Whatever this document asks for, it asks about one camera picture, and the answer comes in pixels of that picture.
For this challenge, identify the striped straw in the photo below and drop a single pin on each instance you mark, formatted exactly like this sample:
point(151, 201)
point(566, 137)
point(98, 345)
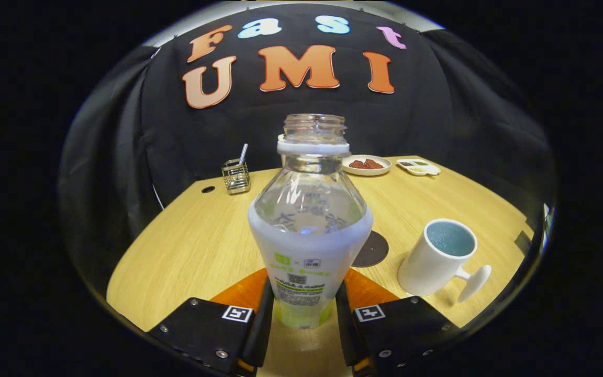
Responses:
point(243, 153)

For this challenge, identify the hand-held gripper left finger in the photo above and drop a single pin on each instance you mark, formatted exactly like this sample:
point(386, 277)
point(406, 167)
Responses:
point(264, 330)

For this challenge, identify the clear bottle with white label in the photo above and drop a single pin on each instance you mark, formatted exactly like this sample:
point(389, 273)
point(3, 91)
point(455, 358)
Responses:
point(306, 246)

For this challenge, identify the dark round coaster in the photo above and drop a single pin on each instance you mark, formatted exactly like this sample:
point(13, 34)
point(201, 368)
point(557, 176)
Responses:
point(373, 250)

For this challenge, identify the white cup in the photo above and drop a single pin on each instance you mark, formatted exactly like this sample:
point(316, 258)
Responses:
point(427, 267)

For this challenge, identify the black backdrop cloth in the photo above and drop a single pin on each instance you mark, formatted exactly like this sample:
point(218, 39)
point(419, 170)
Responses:
point(176, 141)

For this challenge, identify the wooden table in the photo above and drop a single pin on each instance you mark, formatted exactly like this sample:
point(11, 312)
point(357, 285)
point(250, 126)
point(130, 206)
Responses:
point(197, 246)

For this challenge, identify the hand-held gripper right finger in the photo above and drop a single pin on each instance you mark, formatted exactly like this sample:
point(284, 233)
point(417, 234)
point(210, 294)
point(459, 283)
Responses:
point(344, 335)

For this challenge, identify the white plate with brown food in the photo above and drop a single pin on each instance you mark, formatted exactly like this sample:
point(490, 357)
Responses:
point(367, 165)

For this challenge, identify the white divided dish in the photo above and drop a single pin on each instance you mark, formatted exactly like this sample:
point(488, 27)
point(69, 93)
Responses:
point(419, 168)

